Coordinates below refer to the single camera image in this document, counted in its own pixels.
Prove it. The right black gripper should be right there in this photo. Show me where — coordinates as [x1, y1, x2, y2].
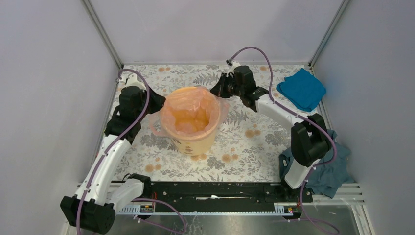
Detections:
[210, 73, 244, 98]

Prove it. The pink plastic trash bag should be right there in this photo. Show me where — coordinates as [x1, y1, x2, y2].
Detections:
[149, 87, 230, 139]

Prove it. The yellow plastic trash bin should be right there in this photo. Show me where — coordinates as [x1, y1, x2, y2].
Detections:
[159, 86, 222, 157]

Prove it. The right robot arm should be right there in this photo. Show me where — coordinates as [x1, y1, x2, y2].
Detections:
[210, 66, 334, 202]

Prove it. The bright blue folded cloth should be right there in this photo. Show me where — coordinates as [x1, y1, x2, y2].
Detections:
[276, 68, 326, 112]

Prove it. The floral patterned table mat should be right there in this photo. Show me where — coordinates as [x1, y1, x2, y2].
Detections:
[97, 64, 328, 183]

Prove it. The dark teal crumpled cloth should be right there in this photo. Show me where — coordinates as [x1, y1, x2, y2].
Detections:
[278, 129, 355, 198]

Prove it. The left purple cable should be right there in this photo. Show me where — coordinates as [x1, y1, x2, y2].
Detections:
[75, 69, 188, 235]

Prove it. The purple cable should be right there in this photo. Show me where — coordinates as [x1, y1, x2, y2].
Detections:
[227, 47, 340, 235]
[75, 69, 188, 235]

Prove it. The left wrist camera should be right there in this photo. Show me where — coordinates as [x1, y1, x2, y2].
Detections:
[125, 73, 146, 90]

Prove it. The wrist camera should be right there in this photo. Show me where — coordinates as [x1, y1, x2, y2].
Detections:
[226, 59, 241, 75]
[125, 73, 146, 90]

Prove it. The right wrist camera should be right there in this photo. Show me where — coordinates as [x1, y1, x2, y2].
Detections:
[226, 59, 241, 75]

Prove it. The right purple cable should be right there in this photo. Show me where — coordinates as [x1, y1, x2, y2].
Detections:
[227, 47, 340, 235]

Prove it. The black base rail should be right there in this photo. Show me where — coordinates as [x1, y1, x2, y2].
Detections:
[139, 181, 313, 214]

